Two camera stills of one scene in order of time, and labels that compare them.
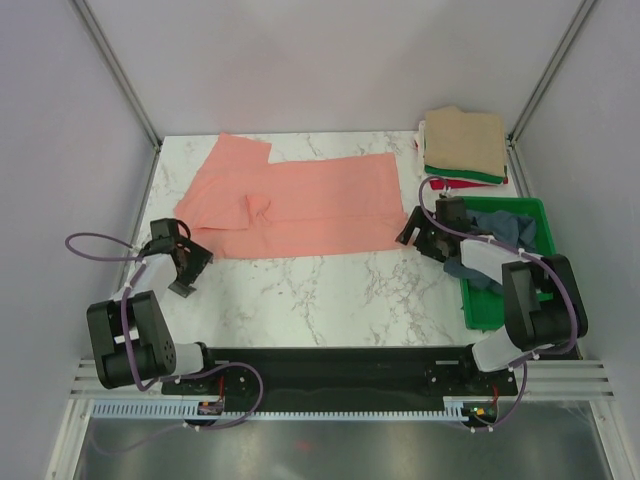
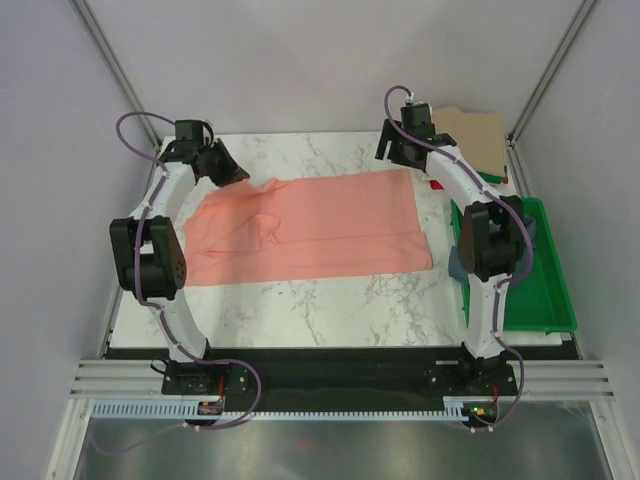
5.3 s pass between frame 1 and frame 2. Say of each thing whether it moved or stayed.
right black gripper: moved
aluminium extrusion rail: stayed
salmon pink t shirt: moved
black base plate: stayed
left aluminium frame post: stayed
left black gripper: moved
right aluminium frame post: stayed
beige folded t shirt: stayed
